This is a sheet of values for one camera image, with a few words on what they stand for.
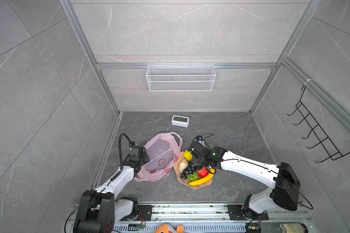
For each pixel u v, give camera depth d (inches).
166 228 25.0
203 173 31.4
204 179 30.7
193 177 31.4
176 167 33.1
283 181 16.1
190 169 30.0
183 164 32.6
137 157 26.6
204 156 23.3
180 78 39.7
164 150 38.5
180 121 42.9
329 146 24.8
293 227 26.0
